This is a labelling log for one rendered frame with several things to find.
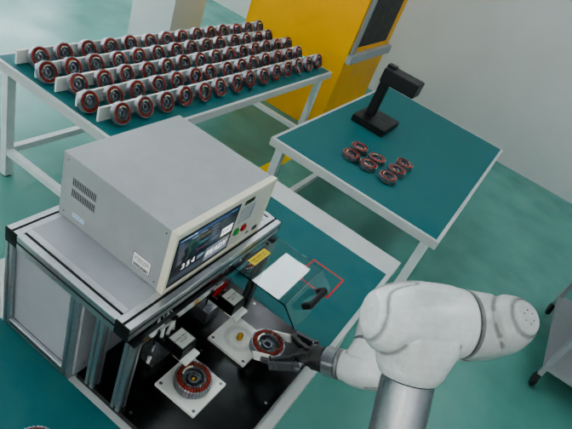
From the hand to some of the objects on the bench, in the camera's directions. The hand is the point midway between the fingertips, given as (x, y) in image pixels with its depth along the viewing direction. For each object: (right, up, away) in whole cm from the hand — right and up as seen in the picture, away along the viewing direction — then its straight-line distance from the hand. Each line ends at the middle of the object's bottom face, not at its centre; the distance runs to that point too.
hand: (267, 345), depth 164 cm
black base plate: (-18, -5, -1) cm, 19 cm away
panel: (-36, +9, +4) cm, 38 cm away
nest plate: (-10, 0, +7) cm, 12 cm away
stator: (-22, -8, -13) cm, 27 cm away
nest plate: (-22, -9, -12) cm, 27 cm away
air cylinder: (-34, -1, -8) cm, 35 cm away
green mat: (-2, +29, +55) cm, 63 cm away
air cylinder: (-22, +8, +11) cm, 25 cm away
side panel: (-66, +4, -16) cm, 68 cm away
